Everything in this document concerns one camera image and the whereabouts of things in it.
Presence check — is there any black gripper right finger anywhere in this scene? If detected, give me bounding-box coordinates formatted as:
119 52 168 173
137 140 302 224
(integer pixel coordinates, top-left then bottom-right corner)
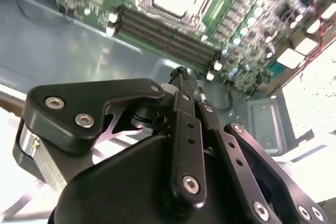
193 76 330 224

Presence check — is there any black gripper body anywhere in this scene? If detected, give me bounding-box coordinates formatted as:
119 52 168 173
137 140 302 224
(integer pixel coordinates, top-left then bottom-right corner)
46 134 253 224

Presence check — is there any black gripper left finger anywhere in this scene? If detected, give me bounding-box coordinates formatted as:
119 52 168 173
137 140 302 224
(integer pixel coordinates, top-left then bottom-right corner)
12 66 208 209

